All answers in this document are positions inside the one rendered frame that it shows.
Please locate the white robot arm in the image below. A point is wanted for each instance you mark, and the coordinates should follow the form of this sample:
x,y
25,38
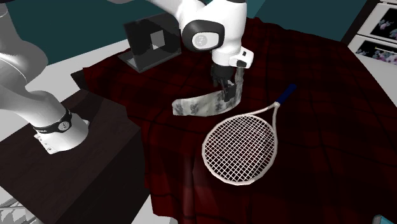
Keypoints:
x,y
214,21

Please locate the dark brown robot stand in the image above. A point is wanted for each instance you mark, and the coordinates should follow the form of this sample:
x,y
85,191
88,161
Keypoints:
x,y
71,173

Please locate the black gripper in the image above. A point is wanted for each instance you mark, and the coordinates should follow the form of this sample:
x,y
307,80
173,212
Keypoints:
x,y
222,71

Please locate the black open laptop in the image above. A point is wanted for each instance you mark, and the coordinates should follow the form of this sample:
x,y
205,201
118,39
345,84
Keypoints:
x,y
145,40

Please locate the white patterned curved band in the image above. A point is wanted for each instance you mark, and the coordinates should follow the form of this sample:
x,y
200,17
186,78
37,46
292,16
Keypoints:
x,y
203,105

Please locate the white framed flower picture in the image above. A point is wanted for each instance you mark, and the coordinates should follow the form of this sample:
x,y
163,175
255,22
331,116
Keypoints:
x,y
377,51
383,21

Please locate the bed with dark red blanket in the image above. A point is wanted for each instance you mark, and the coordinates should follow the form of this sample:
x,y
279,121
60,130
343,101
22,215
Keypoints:
x,y
325,130

